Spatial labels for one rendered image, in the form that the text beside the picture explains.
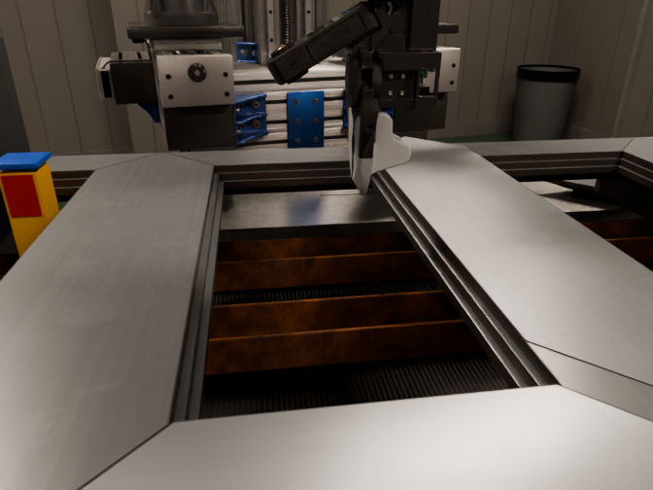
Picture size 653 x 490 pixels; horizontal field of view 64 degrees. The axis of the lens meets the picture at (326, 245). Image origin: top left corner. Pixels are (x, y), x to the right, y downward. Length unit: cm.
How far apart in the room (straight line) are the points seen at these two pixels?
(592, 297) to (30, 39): 372
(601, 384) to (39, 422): 37
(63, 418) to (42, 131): 370
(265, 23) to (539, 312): 100
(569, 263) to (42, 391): 48
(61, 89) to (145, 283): 349
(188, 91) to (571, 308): 78
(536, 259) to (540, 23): 459
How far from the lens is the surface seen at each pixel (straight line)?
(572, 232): 66
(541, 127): 457
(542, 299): 51
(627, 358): 46
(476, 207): 70
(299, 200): 117
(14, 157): 85
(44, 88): 398
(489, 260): 56
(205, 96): 105
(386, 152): 56
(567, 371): 42
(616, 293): 55
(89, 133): 401
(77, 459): 36
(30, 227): 86
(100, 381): 41
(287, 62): 53
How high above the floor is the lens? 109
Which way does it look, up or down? 25 degrees down
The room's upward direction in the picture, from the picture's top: straight up
